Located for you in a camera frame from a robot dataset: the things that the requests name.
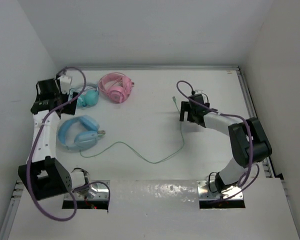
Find light blue headphones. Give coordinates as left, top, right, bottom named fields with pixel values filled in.
left=56, top=115, right=106, bottom=152

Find pink headphones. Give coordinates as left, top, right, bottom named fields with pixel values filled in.
left=98, top=72, right=135, bottom=104

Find green headphone cable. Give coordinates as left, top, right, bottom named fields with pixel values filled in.
left=79, top=96, right=186, bottom=165

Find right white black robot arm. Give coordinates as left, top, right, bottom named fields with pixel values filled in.
left=179, top=90, right=272, bottom=193

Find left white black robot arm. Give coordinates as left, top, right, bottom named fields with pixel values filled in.
left=18, top=75, right=87, bottom=201

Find teal headphones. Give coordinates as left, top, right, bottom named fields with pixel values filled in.
left=76, top=83, right=99, bottom=108

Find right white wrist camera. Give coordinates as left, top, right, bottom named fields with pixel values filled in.
left=194, top=89, right=204, bottom=95

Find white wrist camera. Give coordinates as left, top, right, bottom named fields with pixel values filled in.
left=56, top=75, right=72, bottom=95
left=194, top=89, right=204, bottom=95

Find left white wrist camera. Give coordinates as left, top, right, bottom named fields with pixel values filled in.
left=56, top=75, right=72, bottom=95

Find left aluminium frame rail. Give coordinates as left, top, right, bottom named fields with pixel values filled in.
left=55, top=67, right=67, bottom=80

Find aluminium frame rail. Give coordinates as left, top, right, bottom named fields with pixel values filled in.
left=236, top=68, right=275, bottom=178
left=55, top=67, right=67, bottom=80
left=78, top=65, right=240, bottom=71

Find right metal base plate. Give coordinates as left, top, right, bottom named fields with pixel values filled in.
left=197, top=180, right=245, bottom=201

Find metal base plate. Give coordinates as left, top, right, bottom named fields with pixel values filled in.
left=197, top=180, right=245, bottom=201
left=72, top=180, right=110, bottom=201

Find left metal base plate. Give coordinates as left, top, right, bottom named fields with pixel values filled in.
left=72, top=180, right=110, bottom=201

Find right aluminium frame rail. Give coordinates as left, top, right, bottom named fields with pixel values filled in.
left=236, top=68, right=275, bottom=178

